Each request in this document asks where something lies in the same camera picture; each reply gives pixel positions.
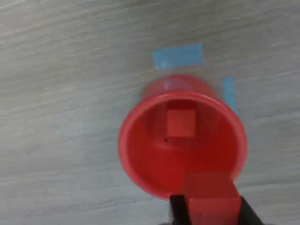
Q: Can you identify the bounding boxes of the red cube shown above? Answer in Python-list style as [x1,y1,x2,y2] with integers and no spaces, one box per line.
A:
[181,172,242,225]
[165,108,197,139]

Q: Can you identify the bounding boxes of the blue tape strip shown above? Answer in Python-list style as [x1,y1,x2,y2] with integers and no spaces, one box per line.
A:
[222,77,237,113]
[152,43,204,70]

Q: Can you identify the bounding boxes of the red plastic cup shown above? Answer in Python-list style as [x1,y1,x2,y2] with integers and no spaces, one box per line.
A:
[118,74,248,202]

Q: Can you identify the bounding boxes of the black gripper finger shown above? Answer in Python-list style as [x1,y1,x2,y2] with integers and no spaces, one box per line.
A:
[169,194,192,225]
[239,196,264,225]

